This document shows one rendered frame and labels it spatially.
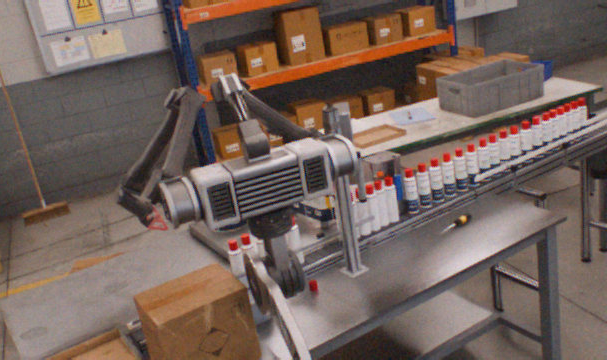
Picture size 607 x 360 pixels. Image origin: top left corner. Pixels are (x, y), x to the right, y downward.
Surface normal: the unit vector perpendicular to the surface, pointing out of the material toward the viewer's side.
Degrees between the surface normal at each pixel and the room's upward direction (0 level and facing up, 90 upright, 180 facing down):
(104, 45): 89
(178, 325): 90
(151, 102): 90
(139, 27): 90
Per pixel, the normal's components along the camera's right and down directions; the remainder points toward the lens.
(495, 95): 0.42, 0.25
